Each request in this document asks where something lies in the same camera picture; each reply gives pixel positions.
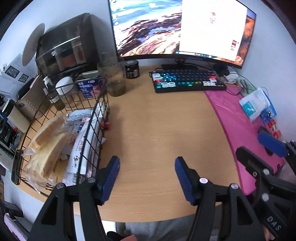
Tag dark pump bottle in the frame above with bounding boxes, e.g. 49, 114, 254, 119
43, 76, 65, 111

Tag small red packet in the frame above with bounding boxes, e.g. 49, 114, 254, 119
267, 119, 281, 139

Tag smoked acrylic storage box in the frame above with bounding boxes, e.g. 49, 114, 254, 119
36, 13, 99, 77

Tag blue luncheon meat tin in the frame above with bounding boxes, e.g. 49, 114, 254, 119
75, 70, 104, 98

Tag pink desk mat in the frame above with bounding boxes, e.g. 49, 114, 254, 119
205, 90, 284, 195

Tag white sachet yanwobazhenfen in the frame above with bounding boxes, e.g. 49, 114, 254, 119
63, 118, 91, 186

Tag small black jar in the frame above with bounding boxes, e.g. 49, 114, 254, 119
125, 60, 139, 79

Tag RGB mechanical keyboard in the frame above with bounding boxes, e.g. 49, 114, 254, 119
149, 69, 227, 93

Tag grey cracker packet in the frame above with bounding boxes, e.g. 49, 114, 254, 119
67, 109, 92, 123

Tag curved computer monitor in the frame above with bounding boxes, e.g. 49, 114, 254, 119
108, 1, 256, 68

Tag woven storage basket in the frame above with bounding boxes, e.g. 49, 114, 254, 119
15, 75, 51, 121

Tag bagged bread slice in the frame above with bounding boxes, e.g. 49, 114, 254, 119
21, 131, 72, 193

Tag black shelf rack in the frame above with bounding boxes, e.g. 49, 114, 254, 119
1, 94, 23, 153

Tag white red sachet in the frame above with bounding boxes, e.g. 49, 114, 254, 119
84, 102, 106, 178

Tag black wire basket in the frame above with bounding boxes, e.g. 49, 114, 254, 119
11, 77, 110, 196

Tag glass jar with residue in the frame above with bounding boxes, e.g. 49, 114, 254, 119
97, 52, 126, 97

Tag round white fan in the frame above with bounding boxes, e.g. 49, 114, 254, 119
22, 23, 45, 66

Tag white lidded cream jar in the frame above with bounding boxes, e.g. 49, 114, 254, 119
56, 76, 75, 96

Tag white cylinder cup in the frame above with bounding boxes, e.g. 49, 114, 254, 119
2, 99, 30, 133

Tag bagged bread slices back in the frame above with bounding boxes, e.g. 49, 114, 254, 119
22, 113, 67, 157

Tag printed paper sheets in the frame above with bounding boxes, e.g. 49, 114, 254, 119
0, 54, 37, 100

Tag whole wheat cracker packet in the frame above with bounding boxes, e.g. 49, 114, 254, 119
72, 117, 88, 133

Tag white teal mask pack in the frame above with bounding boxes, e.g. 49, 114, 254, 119
239, 88, 270, 122

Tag blue plastic packet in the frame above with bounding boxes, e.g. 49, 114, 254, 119
260, 95, 277, 125

